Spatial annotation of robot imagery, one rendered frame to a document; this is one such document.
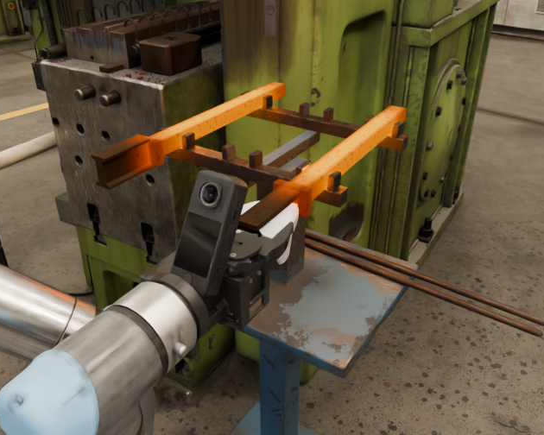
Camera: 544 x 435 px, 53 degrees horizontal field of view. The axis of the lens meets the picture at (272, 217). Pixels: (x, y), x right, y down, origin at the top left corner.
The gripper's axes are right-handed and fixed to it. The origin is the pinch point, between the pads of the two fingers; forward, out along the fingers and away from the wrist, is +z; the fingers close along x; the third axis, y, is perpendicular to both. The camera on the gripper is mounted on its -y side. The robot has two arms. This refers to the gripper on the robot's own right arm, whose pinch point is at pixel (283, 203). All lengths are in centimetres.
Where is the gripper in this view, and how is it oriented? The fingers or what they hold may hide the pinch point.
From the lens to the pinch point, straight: 62.6
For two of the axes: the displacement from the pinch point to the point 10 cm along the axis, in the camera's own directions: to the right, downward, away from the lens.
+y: 0.0, 8.6, 5.1
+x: 8.5, 2.7, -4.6
